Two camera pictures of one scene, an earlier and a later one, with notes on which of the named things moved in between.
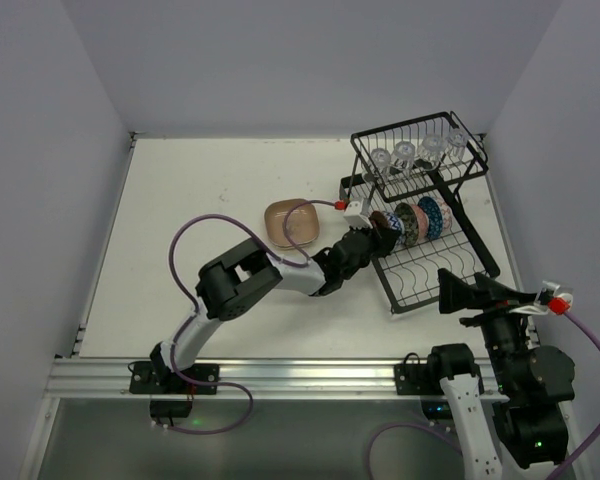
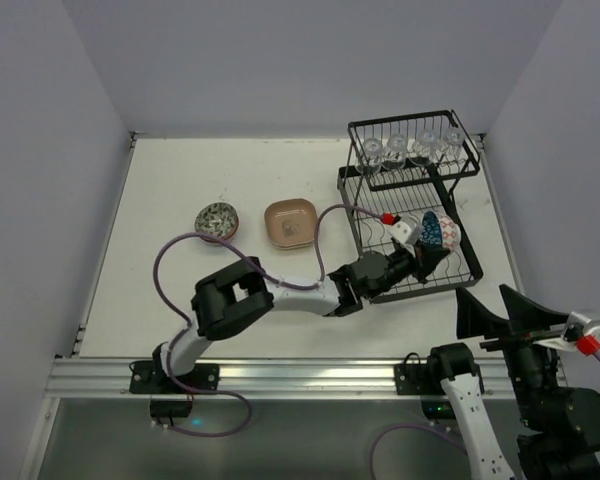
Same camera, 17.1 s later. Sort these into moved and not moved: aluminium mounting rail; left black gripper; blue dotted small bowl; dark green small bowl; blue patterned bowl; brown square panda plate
Moved: blue dotted small bowl; dark green small bowl; blue patterned bowl; left black gripper
Not moved: brown square panda plate; aluminium mounting rail
